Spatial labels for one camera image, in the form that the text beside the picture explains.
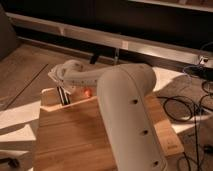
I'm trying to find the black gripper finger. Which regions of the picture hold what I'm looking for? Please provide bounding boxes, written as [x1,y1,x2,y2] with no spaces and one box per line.
[57,87,70,106]

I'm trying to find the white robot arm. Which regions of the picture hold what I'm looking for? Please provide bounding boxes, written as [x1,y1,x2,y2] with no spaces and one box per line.
[48,60,167,171]

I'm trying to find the wooden block holder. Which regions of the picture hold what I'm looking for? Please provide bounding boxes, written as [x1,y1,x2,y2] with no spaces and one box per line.
[41,87,67,112]

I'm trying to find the wooden board table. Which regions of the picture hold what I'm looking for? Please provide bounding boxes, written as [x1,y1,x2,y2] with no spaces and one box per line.
[33,87,185,171]

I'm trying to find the black cable loops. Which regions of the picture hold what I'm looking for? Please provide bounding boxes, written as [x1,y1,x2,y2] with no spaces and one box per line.
[157,64,213,171]

